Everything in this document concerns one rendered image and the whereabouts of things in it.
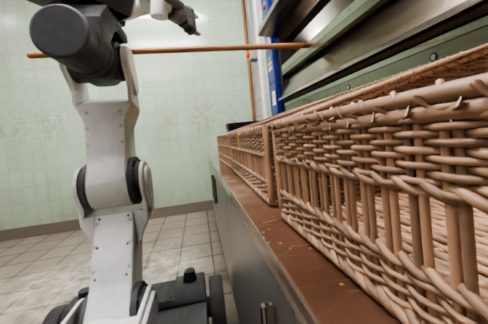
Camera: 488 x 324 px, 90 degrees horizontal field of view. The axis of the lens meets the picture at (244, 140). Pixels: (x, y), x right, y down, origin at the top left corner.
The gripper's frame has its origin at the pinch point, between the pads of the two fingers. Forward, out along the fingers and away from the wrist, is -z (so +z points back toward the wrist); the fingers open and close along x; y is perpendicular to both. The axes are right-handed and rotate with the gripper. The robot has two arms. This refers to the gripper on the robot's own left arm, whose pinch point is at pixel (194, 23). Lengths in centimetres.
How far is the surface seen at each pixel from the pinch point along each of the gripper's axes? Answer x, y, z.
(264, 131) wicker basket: 56, 48, 56
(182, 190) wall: 101, -99, -97
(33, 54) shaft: 7, -67, 34
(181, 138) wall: 49, -94, -100
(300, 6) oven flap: -9, 44, -34
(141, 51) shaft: 7.7, -27.8, 6.8
